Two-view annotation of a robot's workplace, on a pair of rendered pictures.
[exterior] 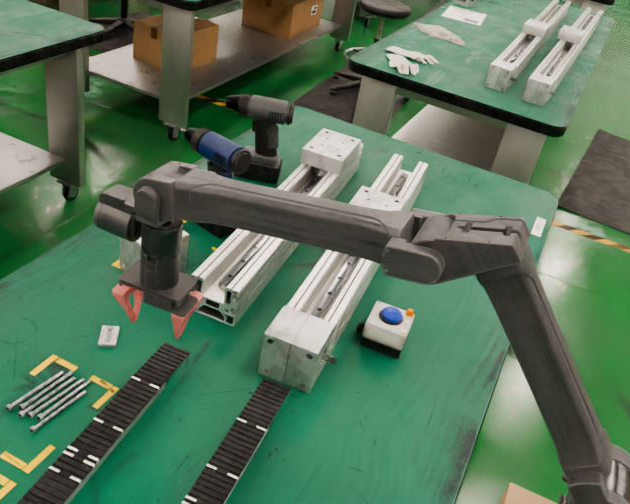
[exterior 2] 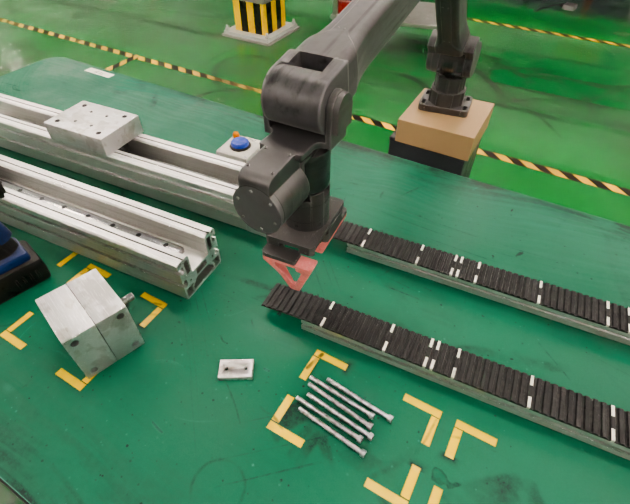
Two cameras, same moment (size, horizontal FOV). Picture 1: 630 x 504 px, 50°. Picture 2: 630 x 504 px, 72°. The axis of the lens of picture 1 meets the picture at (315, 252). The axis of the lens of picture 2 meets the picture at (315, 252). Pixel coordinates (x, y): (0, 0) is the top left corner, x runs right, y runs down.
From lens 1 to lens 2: 0.98 m
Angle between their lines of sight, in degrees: 60
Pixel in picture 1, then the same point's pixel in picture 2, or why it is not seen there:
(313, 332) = not seen: hidden behind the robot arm
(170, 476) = (415, 298)
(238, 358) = not seen: hidden behind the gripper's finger
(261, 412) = (352, 231)
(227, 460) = (408, 250)
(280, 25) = not seen: outside the picture
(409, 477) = (382, 171)
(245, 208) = (380, 26)
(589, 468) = (468, 38)
